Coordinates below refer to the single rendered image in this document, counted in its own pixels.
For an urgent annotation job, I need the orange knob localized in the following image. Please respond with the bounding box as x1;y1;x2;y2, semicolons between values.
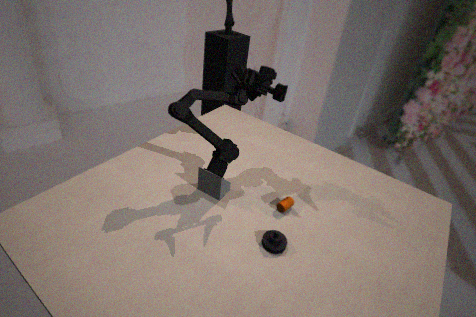
277;197;295;213

